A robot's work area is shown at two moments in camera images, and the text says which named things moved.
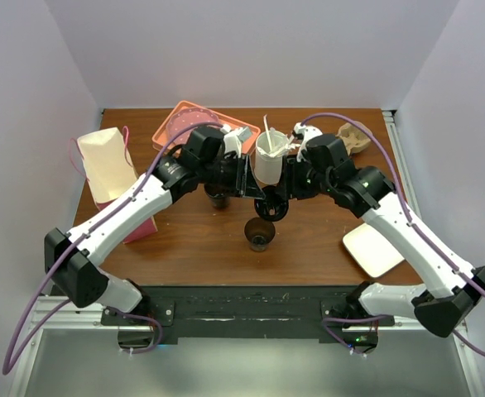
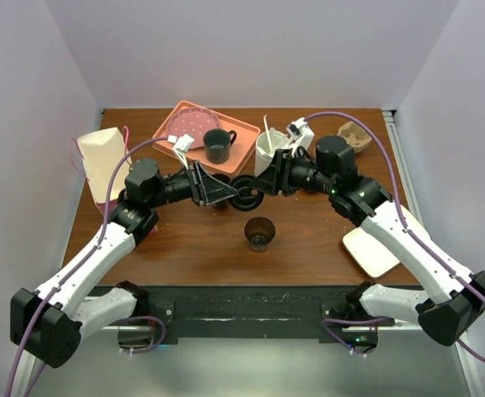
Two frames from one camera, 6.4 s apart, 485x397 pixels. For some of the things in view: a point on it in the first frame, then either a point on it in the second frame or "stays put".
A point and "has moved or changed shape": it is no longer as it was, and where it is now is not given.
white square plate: [370, 251] stays put
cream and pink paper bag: [109, 169] stays put
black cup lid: [274, 207] has moved or changed shape
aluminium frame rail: [402, 169] stays put
